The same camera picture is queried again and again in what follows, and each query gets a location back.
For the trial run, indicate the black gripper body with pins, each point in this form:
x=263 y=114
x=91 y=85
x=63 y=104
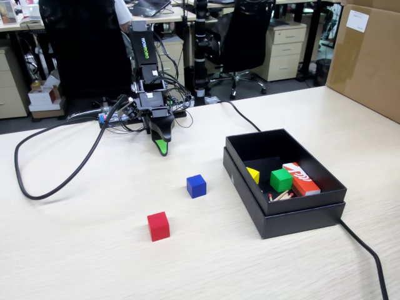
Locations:
x=153 y=100

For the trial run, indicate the red wooden cube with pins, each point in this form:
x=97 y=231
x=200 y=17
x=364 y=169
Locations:
x=158 y=227

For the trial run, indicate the black open box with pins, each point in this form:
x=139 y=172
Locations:
x=297 y=225

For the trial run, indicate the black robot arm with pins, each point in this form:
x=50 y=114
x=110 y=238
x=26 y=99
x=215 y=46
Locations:
x=143 y=47

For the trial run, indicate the light wood office desk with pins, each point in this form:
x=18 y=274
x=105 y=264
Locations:
x=156 y=18

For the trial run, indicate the black waste bin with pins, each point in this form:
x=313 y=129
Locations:
x=322 y=72

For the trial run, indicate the red-tipped wooden match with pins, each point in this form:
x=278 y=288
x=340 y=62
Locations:
x=280 y=196
x=286 y=197

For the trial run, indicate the black high-back office chair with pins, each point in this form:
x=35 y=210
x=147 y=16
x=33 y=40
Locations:
x=87 y=47

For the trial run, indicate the black cardboard box tray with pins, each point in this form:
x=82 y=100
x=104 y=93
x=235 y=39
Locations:
x=300 y=204

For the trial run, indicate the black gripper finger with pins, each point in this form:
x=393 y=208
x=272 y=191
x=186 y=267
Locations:
x=161 y=126
x=162 y=148

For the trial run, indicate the blue wooden cube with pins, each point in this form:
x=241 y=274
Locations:
x=196 y=187

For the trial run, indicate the person in white shirt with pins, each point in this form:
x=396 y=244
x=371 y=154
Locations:
x=123 y=15

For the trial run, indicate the black laptop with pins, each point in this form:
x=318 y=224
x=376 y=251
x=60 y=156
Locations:
x=150 y=7

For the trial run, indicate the orange and white matchbox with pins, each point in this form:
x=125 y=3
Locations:
x=304 y=182

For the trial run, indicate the green wooden cube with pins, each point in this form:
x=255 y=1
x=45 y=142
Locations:
x=280 y=180

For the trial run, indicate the black vertical stand pole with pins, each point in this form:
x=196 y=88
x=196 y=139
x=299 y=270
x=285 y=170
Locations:
x=200 y=56

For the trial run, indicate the beige drawer cabinet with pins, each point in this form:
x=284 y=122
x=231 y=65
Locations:
x=11 y=90

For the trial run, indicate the small framed picture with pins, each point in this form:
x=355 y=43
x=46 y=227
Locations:
x=7 y=12

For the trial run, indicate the black mesh swivel chair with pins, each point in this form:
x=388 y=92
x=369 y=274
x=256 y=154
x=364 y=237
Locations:
x=243 y=37

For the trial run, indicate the yellow wooden block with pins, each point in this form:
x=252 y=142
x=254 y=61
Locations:
x=253 y=175

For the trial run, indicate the stack of white boxes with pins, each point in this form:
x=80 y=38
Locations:
x=43 y=98

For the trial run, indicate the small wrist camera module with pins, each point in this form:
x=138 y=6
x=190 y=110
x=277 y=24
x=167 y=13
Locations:
x=128 y=108

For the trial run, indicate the large brown cardboard box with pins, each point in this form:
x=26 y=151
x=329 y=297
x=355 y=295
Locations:
x=365 y=62

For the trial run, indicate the cream three-drawer pedestal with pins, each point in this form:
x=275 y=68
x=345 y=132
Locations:
x=286 y=53

